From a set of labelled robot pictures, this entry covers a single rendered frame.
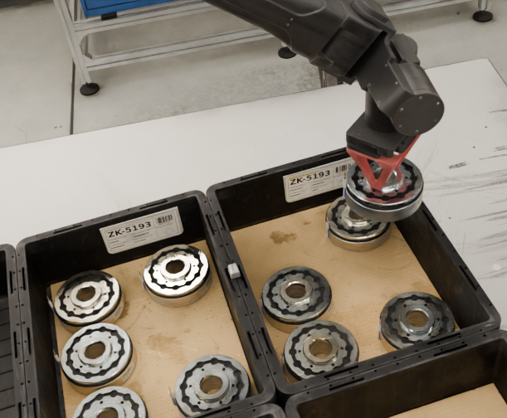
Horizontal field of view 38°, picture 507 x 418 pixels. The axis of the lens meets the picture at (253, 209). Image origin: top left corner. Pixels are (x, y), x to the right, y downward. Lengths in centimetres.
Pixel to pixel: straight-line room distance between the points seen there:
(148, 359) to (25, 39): 267
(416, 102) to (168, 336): 53
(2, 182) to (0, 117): 150
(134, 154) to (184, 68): 154
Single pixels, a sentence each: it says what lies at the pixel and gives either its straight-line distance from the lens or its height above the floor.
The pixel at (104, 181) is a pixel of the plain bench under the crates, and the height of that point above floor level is 70.
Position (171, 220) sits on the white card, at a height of 89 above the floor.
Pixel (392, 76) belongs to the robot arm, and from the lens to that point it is 80.
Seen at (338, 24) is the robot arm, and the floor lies 130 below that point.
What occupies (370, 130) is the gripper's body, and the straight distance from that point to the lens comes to 92.
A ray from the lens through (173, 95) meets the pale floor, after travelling 299.
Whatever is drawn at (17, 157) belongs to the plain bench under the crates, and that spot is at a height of 70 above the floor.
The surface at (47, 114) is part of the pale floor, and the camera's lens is 309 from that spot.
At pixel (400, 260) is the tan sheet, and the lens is 117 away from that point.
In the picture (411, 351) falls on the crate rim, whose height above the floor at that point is 93.
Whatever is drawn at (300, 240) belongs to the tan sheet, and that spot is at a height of 83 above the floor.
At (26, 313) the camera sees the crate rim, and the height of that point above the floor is 93.
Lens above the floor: 172
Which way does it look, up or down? 45 degrees down
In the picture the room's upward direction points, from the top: 9 degrees counter-clockwise
